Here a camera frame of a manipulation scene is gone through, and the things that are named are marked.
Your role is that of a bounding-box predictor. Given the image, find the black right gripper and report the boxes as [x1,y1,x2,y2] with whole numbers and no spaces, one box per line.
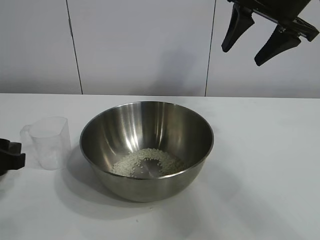
[221,0,320,67]

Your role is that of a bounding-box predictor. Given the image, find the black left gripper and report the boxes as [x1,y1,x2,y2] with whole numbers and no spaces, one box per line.
[0,138,27,177]

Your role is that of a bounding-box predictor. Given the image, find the clear plastic measuring cup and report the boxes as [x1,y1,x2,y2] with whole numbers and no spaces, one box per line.
[19,116,71,171]

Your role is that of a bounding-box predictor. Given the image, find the white rice grains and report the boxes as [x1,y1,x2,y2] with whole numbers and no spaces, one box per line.
[111,147,187,177]

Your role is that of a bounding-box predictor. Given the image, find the stainless steel mixing bowl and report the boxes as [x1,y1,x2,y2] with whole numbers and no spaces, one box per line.
[79,100,215,203]

